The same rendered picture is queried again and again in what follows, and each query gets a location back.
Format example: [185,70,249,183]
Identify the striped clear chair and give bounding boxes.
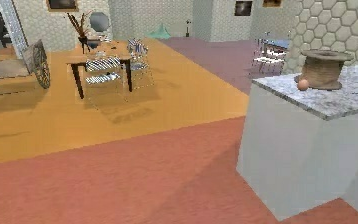
[126,37,156,91]
[83,56,128,111]

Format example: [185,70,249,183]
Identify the brown wooden table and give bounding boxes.
[65,40,145,100]

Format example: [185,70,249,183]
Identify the round grey mirror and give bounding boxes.
[88,11,111,34]

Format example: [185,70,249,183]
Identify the black framed dark picture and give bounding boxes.
[234,0,254,17]

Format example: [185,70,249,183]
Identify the white marble-top counter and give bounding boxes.
[236,64,358,222]

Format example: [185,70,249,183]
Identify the dark vase with dry twigs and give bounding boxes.
[66,11,93,55]

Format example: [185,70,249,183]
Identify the small orange ball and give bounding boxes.
[296,78,310,92]

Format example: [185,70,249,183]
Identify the brown framed small picture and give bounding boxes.
[262,0,283,8]

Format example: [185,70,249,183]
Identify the brown framed dark picture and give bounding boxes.
[46,0,80,13]

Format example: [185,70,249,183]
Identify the grey wooden cart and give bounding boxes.
[0,34,52,98]

